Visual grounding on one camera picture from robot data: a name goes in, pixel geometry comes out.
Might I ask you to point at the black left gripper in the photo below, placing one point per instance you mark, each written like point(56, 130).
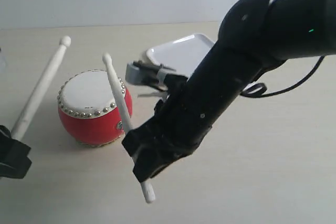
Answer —
point(15, 162)

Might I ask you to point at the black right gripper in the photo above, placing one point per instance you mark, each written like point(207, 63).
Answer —
point(173, 132)

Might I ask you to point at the white drumstick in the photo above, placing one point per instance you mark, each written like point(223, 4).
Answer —
point(147, 188)
point(32, 104)

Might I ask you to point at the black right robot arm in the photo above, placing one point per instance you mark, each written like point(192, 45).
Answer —
point(255, 36)

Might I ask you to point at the red small drum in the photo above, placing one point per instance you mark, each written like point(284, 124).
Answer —
point(87, 109)

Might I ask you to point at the white plastic tray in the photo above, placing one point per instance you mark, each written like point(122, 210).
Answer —
point(179, 59)

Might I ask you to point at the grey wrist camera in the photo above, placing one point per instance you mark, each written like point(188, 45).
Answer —
point(139, 73)

